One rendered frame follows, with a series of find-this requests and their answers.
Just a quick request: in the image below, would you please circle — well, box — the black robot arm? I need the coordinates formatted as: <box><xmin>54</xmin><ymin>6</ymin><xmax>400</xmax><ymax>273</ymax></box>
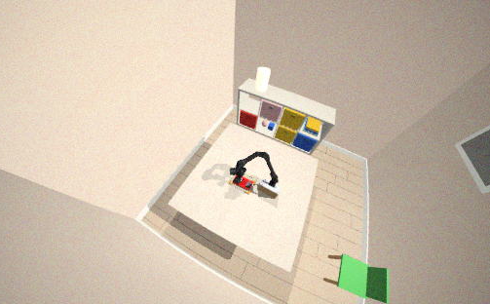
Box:
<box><xmin>230</xmin><ymin>151</ymin><xmax>279</xmax><ymax>187</ymax></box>

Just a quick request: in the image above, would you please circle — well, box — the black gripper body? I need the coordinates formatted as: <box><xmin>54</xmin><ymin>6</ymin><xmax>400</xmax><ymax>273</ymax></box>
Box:
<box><xmin>233</xmin><ymin>173</ymin><xmax>244</xmax><ymax>185</ymax></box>

